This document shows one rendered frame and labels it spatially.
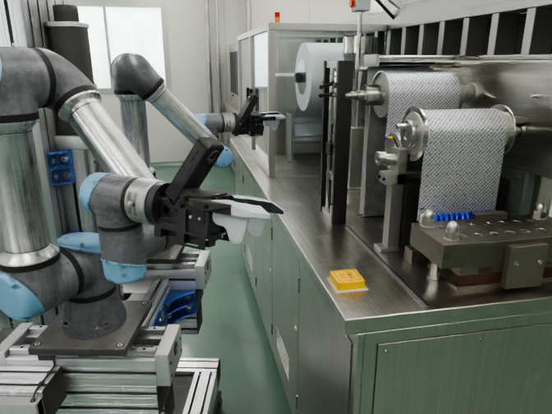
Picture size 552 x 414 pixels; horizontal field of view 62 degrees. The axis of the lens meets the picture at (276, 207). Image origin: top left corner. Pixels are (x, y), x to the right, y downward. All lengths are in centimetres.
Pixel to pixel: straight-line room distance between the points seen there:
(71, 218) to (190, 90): 540
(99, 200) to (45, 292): 31
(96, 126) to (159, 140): 576
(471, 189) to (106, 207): 96
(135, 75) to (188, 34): 514
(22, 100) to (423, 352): 100
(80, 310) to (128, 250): 38
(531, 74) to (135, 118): 122
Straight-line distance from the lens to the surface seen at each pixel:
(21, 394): 124
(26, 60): 99
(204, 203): 65
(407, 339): 113
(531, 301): 126
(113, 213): 80
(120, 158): 96
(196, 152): 70
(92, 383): 127
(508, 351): 131
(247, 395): 223
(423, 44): 202
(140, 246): 84
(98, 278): 114
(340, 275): 117
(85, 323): 118
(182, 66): 665
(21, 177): 99
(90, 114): 100
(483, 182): 138
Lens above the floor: 144
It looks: 18 degrees down
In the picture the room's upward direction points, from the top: straight up
